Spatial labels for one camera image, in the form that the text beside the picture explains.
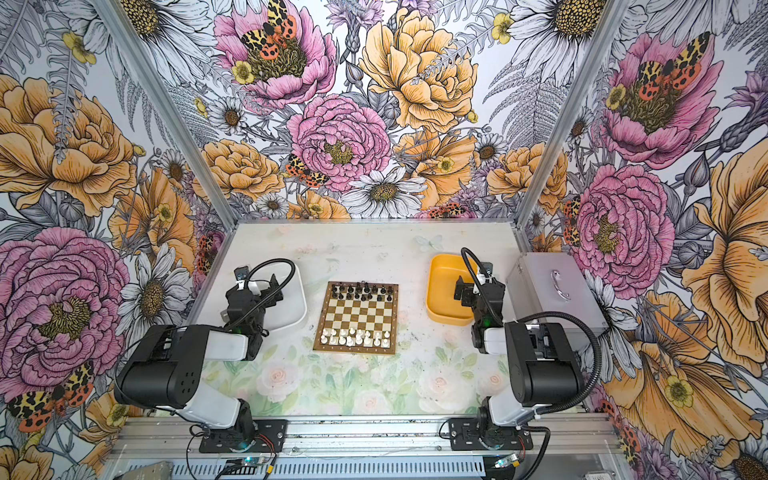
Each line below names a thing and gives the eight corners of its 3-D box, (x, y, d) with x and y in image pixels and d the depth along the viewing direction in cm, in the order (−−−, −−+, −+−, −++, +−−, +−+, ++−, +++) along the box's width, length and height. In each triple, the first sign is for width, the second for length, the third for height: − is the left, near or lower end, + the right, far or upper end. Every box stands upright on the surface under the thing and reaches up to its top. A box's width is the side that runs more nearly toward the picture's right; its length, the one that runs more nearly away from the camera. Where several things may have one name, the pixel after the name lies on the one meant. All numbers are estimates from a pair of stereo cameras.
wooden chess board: (316, 353, 90) (314, 348, 87) (327, 286, 105) (325, 281, 103) (398, 353, 90) (399, 349, 87) (398, 286, 105) (398, 281, 103)
